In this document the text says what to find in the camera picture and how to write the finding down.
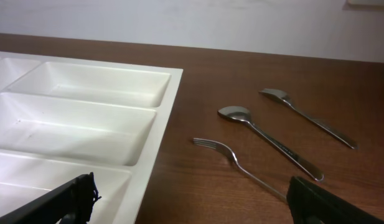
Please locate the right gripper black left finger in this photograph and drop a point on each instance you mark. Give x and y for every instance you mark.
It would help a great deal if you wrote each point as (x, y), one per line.
(71, 203)

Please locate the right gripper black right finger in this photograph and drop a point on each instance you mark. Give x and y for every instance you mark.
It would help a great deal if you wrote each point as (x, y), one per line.
(308, 204)

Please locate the thin steel fork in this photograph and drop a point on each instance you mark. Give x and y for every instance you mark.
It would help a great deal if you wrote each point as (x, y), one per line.
(231, 156)

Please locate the white plastic cutlery tray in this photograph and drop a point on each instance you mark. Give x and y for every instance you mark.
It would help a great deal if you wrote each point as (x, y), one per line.
(64, 117)

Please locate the large steel spoon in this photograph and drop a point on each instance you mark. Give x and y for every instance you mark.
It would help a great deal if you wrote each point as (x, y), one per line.
(242, 115)

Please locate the steel fork with thick handle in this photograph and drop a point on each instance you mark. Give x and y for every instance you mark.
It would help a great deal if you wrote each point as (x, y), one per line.
(282, 97)

